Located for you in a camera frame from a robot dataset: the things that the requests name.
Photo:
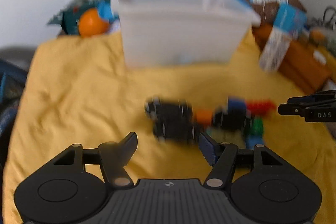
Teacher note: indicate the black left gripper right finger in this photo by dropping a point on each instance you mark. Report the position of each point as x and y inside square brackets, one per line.
[221, 157]

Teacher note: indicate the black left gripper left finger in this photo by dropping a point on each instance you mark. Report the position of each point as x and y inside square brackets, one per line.
[114, 157]

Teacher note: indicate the black toy car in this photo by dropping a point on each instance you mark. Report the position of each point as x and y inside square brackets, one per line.
[230, 119]
[172, 120]

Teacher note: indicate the orange toy brick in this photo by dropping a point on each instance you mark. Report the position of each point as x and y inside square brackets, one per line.
[203, 117]

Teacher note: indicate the orange box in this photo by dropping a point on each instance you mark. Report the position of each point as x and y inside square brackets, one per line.
[298, 65]

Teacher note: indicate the green toy brick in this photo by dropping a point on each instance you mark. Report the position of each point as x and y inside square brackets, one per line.
[257, 127]

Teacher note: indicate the blue toy brick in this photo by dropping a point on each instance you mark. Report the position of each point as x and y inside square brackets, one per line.
[235, 103]

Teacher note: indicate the red toy brick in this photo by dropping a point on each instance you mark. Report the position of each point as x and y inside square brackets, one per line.
[260, 108]

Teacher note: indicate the netted fruit bag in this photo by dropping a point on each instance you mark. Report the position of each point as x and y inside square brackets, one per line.
[321, 38]

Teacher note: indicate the yellow cloth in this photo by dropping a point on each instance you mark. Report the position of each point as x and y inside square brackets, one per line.
[79, 91]

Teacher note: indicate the white milk carton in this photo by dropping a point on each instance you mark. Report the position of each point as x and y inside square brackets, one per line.
[275, 50]

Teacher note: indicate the light blue carton box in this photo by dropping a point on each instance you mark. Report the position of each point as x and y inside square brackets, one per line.
[290, 20]

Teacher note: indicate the blue bag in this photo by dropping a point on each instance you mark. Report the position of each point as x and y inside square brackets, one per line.
[13, 80]

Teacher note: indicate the orange ball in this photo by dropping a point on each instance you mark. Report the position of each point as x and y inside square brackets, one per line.
[90, 23]

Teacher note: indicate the translucent plastic storage bin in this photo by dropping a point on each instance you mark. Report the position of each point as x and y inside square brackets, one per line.
[175, 32]

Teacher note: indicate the dark green package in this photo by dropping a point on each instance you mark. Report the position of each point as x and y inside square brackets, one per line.
[68, 17]

